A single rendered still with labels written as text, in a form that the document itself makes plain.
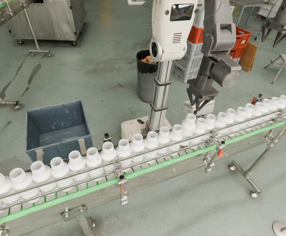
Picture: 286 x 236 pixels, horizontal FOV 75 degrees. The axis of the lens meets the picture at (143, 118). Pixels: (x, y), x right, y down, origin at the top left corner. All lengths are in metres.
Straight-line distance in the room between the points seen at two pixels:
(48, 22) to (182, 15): 3.41
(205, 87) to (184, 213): 1.40
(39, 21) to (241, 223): 4.34
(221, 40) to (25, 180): 0.72
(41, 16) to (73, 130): 3.25
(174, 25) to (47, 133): 1.05
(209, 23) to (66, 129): 1.10
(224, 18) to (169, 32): 0.64
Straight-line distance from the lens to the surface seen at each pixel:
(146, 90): 2.55
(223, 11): 0.60
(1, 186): 0.75
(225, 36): 0.59
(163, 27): 1.19
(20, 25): 4.55
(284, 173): 2.56
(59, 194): 0.81
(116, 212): 1.81
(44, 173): 0.72
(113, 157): 0.71
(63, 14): 4.20
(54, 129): 1.38
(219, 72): 0.57
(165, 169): 0.90
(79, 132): 1.34
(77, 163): 0.69
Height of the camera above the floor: 1.71
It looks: 44 degrees down
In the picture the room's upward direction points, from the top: 5 degrees clockwise
